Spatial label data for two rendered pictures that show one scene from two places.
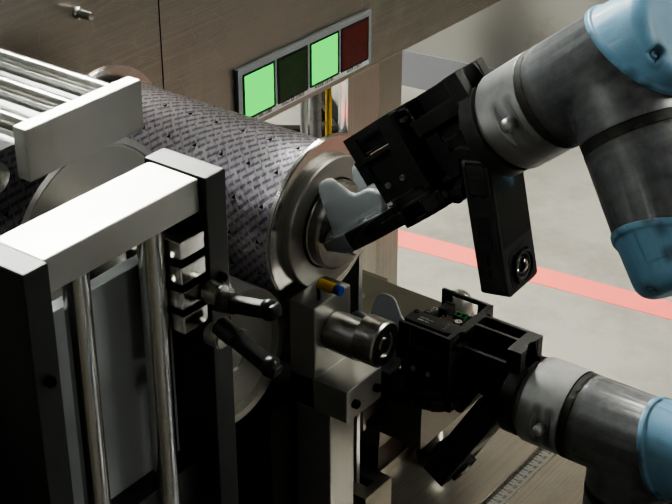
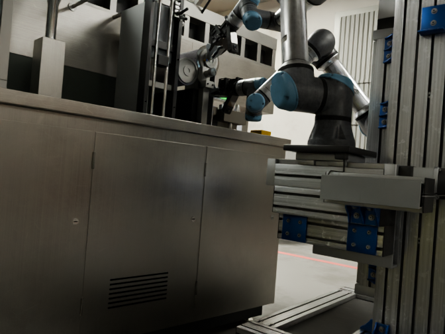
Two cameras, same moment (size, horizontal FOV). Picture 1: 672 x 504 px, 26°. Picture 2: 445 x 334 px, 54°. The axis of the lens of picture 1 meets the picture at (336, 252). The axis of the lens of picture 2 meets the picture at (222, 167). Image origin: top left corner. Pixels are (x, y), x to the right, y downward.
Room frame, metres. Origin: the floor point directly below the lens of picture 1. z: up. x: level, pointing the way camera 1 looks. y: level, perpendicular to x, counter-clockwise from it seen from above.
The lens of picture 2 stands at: (-0.97, -0.44, 0.71)
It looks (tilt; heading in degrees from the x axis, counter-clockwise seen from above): 1 degrees up; 10
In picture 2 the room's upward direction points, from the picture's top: 4 degrees clockwise
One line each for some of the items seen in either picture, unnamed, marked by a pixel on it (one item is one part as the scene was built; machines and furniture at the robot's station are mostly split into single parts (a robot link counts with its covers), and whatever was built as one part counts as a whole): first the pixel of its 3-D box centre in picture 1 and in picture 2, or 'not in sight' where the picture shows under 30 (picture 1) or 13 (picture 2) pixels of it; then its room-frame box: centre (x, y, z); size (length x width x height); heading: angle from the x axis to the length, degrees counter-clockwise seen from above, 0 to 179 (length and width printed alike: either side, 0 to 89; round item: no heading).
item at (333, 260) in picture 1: (335, 223); (209, 60); (1.07, 0.00, 1.25); 0.07 x 0.02 x 0.07; 143
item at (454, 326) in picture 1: (471, 365); (231, 87); (1.05, -0.12, 1.12); 0.12 x 0.08 x 0.09; 53
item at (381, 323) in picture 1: (375, 341); (212, 71); (1.00, -0.03, 1.18); 0.04 x 0.02 x 0.04; 143
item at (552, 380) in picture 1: (551, 406); (242, 87); (1.00, -0.18, 1.11); 0.08 x 0.05 x 0.08; 143
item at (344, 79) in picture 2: not in sight; (332, 97); (0.46, -0.55, 0.98); 0.13 x 0.12 x 0.14; 117
